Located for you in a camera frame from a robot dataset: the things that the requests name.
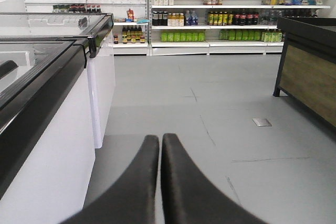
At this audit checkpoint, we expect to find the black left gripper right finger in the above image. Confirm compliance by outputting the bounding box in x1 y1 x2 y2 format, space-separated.
161 133 263 223

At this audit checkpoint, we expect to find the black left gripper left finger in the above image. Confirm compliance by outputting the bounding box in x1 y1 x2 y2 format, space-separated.
63 135 160 223

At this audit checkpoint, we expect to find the near white chest freezer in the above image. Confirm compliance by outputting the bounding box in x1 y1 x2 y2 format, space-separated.
1 38 95 223

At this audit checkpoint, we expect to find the white chest freezer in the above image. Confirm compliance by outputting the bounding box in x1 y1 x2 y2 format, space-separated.
1 38 95 223
1 13 116 148

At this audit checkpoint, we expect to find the metal floor outlet plate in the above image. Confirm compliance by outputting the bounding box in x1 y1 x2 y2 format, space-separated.
253 118 272 127

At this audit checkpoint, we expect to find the dark wooden display stand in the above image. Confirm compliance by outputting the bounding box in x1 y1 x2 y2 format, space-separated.
273 17 335 129

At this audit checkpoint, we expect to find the far white chest freezer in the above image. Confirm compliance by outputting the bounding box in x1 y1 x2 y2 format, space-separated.
1 13 116 148

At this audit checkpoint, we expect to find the white supermarket shelving unit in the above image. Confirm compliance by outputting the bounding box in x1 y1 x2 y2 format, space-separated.
148 0 335 56

